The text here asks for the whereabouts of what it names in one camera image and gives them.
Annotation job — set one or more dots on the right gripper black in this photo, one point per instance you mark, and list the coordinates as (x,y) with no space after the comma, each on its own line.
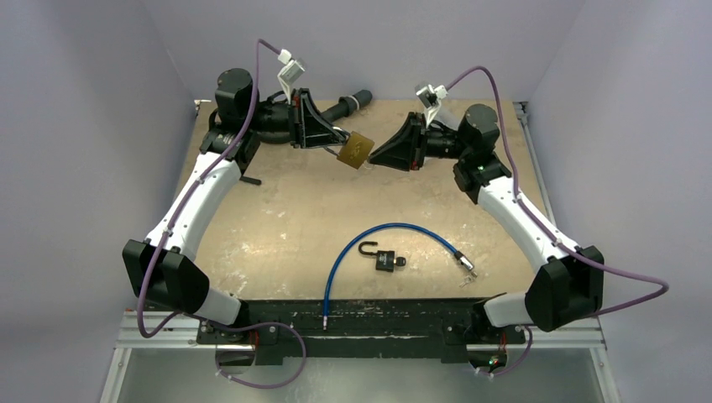
(417,141)

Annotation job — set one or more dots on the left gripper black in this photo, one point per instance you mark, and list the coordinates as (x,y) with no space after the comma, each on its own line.
(307,127)

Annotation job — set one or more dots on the brass padlock silver shackle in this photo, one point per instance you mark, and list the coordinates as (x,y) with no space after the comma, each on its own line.
(354,152)

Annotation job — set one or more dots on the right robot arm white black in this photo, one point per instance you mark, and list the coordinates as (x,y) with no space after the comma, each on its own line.
(567,285)

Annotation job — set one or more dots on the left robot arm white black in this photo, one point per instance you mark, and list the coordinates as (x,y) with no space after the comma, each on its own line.
(161,266)

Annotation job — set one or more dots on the black padlock with key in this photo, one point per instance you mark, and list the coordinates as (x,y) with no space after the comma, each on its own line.
(384,260)

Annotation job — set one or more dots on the clear plastic organizer box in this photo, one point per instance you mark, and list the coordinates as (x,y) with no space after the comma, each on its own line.
(449,119)

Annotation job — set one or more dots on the small silver keys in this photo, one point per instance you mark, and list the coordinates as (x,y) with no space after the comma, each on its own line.
(468,279)

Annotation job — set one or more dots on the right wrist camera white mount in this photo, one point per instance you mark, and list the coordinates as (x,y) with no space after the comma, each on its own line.
(431,98)

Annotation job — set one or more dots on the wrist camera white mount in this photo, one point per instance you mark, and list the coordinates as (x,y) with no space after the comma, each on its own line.
(291,71)
(431,98)

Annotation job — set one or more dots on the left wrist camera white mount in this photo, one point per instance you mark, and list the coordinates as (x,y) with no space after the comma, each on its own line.
(291,71)

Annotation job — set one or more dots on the black handled screwdriver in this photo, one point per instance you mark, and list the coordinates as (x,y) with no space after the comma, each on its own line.
(251,181)

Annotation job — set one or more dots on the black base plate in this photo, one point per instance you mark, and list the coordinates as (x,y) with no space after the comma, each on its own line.
(451,330)

